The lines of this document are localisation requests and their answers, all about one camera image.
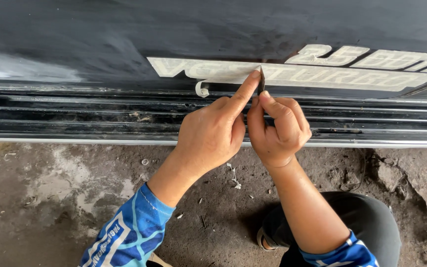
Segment person's left hand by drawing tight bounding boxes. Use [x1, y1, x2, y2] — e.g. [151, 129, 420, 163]
[172, 70, 262, 178]

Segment black side step chrome trim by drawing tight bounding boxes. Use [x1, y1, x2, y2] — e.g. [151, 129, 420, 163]
[0, 79, 427, 149]

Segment person's black trouser leg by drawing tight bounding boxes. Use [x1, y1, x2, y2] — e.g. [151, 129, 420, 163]
[261, 191, 402, 267]

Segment person's right hand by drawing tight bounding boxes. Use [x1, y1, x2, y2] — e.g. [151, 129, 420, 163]
[246, 90, 313, 170]

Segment black car body panel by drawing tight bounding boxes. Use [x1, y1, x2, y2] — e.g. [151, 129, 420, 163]
[0, 0, 427, 101]

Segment brown sandal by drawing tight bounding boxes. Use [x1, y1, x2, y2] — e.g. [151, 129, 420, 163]
[256, 227, 278, 252]

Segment blue printed right sleeve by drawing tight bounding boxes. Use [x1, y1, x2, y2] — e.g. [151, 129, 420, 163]
[298, 230, 380, 267]

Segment white decal scraps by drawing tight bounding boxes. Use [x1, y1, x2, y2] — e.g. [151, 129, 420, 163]
[226, 162, 242, 190]

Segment dark cutter blade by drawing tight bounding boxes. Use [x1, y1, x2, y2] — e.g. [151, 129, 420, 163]
[256, 65, 267, 96]

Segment long white letter decal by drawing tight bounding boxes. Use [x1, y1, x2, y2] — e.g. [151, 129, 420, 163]
[147, 57, 427, 93]

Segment curled peeled decal strip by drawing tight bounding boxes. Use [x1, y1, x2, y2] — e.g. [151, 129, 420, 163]
[195, 79, 211, 98]

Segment blue printed left sleeve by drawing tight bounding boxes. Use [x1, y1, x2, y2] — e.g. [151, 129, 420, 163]
[78, 182, 176, 267]

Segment blue printed sleeve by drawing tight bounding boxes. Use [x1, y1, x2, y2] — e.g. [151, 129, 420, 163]
[298, 230, 380, 267]
[78, 182, 176, 267]

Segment short white letter decal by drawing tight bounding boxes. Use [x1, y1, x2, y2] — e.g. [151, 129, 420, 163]
[285, 44, 427, 73]

